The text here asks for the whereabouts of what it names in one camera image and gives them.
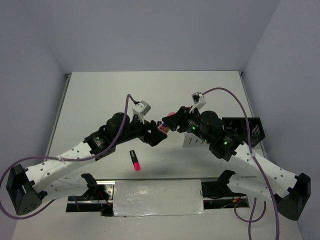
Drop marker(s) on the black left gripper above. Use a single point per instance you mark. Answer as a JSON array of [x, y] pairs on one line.
[[154, 136]]

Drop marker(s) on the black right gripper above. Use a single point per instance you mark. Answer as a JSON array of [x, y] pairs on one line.
[[180, 118]]

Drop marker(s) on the pink cap clear tube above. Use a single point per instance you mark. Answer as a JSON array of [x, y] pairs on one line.
[[163, 127]]

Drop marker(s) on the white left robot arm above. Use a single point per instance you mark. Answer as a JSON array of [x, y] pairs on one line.
[[29, 187]]

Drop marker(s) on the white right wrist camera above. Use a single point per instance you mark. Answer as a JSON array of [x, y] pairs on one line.
[[198, 101]]

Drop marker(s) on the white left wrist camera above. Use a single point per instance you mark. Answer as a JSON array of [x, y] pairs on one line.
[[141, 109]]

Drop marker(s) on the silver foil covered panel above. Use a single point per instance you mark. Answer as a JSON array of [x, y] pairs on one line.
[[157, 198]]

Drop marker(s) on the pink cap black highlighter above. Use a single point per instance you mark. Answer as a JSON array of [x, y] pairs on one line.
[[134, 160]]

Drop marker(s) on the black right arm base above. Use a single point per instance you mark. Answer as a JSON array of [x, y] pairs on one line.
[[216, 190]]

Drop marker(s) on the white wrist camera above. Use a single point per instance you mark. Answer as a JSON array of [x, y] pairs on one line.
[[198, 101], [141, 109]]

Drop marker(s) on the black slotted organizer box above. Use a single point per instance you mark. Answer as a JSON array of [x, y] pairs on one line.
[[238, 127]]

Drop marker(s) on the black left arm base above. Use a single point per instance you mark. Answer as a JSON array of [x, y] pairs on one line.
[[102, 202]]

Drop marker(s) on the white slotted organizer box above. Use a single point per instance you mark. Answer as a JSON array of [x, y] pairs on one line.
[[192, 141]]

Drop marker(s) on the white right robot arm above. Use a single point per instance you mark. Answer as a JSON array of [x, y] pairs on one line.
[[290, 192]]

